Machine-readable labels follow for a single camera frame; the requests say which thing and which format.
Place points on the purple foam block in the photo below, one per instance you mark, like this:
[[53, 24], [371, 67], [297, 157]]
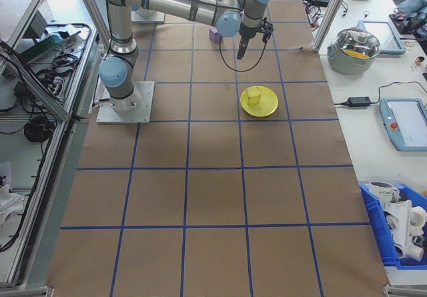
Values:
[[215, 36]]

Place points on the yellow foam block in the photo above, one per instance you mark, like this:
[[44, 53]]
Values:
[[253, 98]]

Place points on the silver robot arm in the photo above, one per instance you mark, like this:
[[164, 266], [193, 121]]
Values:
[[120, 43]]

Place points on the yellow round plate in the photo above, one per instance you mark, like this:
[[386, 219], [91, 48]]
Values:
[[267, 105]]

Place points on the grey pot with glass lid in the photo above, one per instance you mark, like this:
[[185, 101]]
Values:
[[353, 50]]

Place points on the black power adapter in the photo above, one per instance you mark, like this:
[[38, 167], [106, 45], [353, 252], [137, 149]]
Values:
[[359, 101]]

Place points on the blue cloth bundle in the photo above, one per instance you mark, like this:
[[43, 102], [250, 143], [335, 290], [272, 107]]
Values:
[[413, 1]]

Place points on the brown tape roll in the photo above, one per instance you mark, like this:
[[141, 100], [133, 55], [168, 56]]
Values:
[[420, 60]]

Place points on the white printed mug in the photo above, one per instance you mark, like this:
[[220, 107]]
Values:
[[382, 192]]

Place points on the green box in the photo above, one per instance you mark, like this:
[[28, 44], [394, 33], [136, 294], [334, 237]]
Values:
[[40, 48]]

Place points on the blue plastic bin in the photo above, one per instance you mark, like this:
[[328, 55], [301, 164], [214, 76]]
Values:
[[375, 230]]

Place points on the white plastic pipe fitting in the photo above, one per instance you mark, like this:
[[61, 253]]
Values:
[[405, 227]]

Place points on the white crumpled cloth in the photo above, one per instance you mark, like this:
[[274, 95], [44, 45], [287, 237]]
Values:
[[8, 193]]

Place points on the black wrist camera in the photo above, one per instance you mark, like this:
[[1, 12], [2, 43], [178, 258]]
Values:
[[268, 28]]

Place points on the aluminium profile post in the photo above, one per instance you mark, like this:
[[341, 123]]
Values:
[[328, 13]]

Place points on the white square base plate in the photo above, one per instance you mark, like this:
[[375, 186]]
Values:
[[150, 19], [125, 105]]

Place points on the metal bar frame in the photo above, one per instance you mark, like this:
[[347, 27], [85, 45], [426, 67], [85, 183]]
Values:
[[40, 93]]

